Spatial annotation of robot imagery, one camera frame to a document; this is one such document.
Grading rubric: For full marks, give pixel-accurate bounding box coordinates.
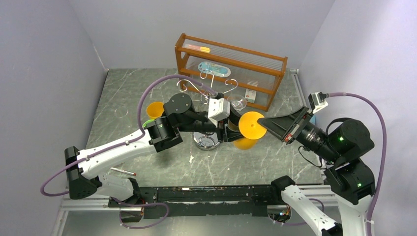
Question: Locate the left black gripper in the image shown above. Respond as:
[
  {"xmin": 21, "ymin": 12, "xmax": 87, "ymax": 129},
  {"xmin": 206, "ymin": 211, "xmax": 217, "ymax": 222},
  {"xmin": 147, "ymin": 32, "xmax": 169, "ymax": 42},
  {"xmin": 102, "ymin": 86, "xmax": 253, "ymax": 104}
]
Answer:
[{"xmin": 180, "ymin": 107, "xmax": 256, "ymax": 146}]

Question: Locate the orange plastic goblet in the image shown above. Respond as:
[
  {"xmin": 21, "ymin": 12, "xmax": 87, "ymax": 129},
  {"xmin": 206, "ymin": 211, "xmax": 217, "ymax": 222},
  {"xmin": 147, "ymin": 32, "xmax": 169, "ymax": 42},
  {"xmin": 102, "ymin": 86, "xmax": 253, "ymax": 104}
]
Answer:
[
  {"xmin": 146, "ymin": 102, "xmax": 164, "ymax": 119},
  {"xmin": 233, "ymin": 111, "xmax": 267, "ymax": 150}
]

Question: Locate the green plastic goblet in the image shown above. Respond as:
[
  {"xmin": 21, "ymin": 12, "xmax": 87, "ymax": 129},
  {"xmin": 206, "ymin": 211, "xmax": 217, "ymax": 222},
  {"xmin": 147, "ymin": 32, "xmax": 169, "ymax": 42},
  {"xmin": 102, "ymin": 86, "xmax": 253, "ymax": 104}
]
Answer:
[{"xmin": 142, "ymin": 119, "xmax": 154, "ymax": 128}]

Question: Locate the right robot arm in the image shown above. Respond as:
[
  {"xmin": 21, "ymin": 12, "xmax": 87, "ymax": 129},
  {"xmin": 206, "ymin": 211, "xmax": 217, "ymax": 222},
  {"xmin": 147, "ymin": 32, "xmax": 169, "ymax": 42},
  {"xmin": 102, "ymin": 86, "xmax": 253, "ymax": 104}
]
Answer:
[{"xmin": 257, "ymin": 107, "xmax": 376, "ymax": 236}]

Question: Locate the wooden shelf rack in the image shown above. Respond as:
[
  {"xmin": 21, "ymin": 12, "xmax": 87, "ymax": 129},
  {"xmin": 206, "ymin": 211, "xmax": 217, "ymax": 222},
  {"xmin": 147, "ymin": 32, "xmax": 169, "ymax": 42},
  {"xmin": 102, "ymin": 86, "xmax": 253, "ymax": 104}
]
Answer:
[{"xmin": 175, "ymin": 33, "xmax": 288, "ymax": 111}]

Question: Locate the small white red box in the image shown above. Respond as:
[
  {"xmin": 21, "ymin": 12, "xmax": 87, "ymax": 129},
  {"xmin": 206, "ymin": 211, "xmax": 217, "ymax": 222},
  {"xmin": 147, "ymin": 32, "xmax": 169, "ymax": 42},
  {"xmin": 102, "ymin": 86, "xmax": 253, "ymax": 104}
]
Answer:
[{"xmin": 245, "ymin": 89, "xmax": 257, "ymax": 103}]

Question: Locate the blue packaged item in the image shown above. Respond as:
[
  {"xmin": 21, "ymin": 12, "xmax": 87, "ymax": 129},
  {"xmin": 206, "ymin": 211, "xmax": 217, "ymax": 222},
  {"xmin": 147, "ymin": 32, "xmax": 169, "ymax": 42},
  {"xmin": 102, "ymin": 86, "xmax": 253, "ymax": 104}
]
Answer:
[{"xmin": 198, "ymin": 61, "xmax": 231, "ymax": 78}]

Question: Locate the orange yellow marker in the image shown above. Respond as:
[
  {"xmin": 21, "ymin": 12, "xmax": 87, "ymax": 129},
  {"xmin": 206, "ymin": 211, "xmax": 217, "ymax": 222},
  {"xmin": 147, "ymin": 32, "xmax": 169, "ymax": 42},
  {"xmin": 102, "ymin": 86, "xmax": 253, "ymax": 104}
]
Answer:
[{"xmin": 184, "ymin": 44, "xmax": 211, "ymax": 53}]

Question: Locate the silver red pen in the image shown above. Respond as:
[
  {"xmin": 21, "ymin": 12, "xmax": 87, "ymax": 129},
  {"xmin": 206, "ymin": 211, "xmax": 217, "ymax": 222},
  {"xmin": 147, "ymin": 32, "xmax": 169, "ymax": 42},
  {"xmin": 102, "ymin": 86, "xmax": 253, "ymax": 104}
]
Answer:
[{"xmin": 110, "ymin": 167, "xmax": 136, "ymax": 176}]

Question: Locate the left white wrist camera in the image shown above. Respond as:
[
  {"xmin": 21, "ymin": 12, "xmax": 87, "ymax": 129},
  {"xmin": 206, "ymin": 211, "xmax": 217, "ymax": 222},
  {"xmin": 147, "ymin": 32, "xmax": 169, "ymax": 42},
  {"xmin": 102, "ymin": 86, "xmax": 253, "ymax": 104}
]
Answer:
[{"xmin": 208, "ymin": 98, "xmax": 231, "ymax": 121}]

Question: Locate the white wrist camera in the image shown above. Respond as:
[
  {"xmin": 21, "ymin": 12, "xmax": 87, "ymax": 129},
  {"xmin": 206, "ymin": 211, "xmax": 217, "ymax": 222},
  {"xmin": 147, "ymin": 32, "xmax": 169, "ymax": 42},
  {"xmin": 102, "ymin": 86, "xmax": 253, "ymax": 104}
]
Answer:
[
  {"xmin": 308, "ymin": 92, "xmax": 328, "ymax": 112},
  {"xmin": 208, "ymin": 98, "xmax": 231, "ymax": 121}
]

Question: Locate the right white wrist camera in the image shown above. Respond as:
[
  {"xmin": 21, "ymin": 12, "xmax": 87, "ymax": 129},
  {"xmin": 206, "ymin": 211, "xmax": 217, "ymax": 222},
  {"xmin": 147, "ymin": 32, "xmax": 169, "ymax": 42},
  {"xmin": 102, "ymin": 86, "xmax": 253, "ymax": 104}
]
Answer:
[{"xmin": 308, "ymin": 92, "xmax": 328, "ymax": 112}]

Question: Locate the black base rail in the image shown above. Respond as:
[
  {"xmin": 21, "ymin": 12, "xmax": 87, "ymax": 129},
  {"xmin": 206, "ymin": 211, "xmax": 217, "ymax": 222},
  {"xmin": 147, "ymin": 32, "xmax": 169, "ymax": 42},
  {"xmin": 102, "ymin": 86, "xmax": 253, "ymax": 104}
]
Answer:
[{"xmin": 61, "ymin": 185, "xmax": 339, "ymax": 225}]

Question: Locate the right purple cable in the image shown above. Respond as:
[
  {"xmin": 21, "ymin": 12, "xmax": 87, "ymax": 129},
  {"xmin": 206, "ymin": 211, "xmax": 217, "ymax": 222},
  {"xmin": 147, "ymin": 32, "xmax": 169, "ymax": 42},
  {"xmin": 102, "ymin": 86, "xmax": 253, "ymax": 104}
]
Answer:
[{"xmin": 326, "ymin": 92, "xmax": 387, "ymax": 236}]

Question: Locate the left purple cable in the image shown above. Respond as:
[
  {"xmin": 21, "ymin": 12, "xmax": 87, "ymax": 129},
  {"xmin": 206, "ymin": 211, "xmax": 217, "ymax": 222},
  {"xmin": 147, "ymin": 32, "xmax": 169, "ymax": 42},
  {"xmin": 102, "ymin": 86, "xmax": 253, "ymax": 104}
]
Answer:
[{"xmin": 40, "ymin": 74, "xmax": 219, "ymax": 197}]

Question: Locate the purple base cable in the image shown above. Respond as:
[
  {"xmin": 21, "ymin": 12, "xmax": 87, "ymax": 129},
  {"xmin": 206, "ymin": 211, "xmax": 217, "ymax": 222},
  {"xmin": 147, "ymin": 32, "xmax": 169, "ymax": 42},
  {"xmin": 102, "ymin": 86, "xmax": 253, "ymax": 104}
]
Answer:
[{"xmin": 111, "ymin": 197, "xmax": 170, "ymax": 230}]

